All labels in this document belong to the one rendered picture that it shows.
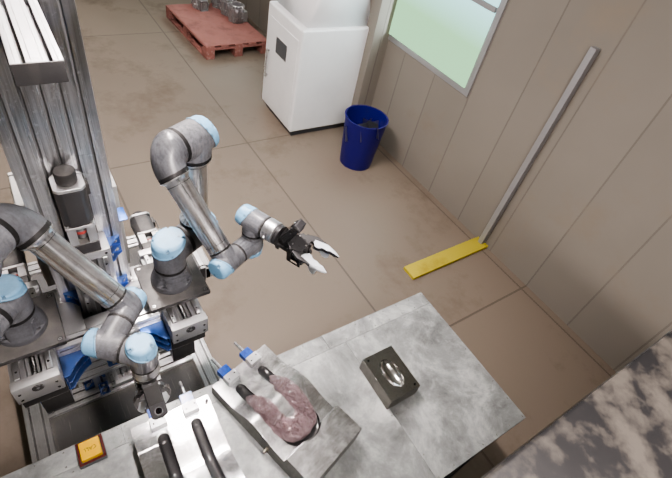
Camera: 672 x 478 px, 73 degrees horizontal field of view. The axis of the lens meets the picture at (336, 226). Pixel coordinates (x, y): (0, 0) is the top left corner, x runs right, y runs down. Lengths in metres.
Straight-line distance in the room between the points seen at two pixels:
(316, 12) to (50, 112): 2.91
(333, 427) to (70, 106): 1.31
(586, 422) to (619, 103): 2.67
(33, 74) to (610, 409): 1.09
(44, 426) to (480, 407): 1.93
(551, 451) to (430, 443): 1.34
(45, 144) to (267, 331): 1.85
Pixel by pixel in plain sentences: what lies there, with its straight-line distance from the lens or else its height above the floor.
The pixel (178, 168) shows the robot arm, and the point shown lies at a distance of 1.42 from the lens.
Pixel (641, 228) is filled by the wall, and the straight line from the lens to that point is 3.30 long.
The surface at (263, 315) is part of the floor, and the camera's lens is 3.02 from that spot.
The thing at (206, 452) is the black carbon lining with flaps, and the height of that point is 0.88.
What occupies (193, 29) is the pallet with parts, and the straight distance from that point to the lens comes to 6.09.
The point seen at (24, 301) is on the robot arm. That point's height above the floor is 1.20.
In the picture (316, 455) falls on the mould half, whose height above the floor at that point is 0.91.
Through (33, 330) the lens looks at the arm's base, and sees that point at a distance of 1.79.
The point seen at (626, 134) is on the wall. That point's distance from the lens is 3.21.
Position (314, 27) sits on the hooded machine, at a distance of 4.11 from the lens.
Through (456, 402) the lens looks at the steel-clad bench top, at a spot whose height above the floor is 0.80.
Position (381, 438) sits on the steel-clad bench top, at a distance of 1.89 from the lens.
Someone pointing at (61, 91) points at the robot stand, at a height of 1.78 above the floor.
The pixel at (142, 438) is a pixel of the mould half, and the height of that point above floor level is 0.89.
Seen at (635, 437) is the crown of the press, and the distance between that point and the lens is 0.71.
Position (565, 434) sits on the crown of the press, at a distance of 0.65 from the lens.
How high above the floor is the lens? 2.50
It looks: 43 degrees down
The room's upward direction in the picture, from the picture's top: 15 degrees clockwise
